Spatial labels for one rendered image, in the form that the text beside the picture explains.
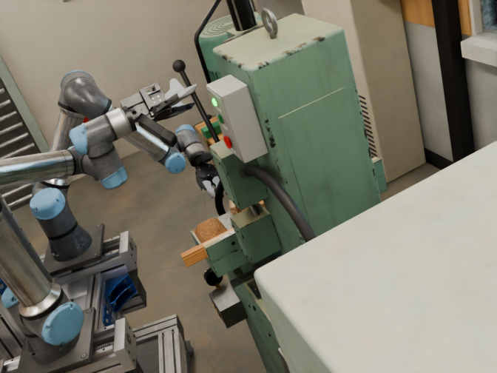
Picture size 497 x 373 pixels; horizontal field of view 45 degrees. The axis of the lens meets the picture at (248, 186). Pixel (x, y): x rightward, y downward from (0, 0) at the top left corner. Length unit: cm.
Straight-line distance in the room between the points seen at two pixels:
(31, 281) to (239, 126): 67
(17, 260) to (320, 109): 80
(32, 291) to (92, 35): 321
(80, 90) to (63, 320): 80
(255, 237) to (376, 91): 183
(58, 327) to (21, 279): 16
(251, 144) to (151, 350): 154
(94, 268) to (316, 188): 114
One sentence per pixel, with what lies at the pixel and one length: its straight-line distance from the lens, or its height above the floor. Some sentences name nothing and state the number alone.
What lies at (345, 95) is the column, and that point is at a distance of 128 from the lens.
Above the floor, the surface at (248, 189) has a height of 120.
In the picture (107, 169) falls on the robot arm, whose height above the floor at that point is 126.
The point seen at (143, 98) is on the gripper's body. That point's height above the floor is 139.
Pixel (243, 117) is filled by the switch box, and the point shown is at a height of 142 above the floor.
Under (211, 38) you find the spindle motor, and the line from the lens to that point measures 150.
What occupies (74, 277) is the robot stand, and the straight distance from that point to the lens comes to 228.
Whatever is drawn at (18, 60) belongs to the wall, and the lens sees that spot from 458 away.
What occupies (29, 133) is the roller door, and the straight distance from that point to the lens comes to 468.
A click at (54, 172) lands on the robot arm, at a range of 170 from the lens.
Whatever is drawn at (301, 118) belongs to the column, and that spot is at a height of 138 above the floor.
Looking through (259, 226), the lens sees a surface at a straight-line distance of 152.
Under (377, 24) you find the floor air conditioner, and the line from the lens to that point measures 314.
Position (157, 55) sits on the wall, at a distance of 473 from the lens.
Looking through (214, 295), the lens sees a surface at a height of 62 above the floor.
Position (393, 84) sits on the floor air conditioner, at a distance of 328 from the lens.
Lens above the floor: 191
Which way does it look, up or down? 30 degrees down
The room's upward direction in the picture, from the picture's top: 19 degrees counter-clockwise
